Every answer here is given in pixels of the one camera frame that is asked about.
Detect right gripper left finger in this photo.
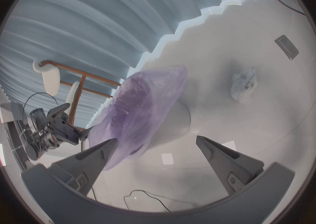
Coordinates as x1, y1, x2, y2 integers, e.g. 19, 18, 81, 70
50, 138, 118, 197

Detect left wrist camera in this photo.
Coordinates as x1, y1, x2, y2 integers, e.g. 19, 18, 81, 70
30, 108, 48, 131

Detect white trash bin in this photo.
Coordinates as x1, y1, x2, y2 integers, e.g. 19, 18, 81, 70
146, 100, 191, 150

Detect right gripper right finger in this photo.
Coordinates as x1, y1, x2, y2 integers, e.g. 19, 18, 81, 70
196, 135, 264, 195

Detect clear printed wrapper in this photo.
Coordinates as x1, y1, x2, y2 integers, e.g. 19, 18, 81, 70
230, 67, 259, 105

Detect pale blue curtain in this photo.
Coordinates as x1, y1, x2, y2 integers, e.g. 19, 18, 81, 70
0, 0, 289, 130

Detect wooden chair with white cushions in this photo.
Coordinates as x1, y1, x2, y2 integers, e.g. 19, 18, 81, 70
32, 59, 124, 130

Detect purple plastic bag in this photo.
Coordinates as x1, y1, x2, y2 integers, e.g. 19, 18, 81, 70
88, 65, 188, 171

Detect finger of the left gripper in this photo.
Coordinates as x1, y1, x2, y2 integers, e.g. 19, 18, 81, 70
79, 125, 96, 142
46, 103, 71, 120

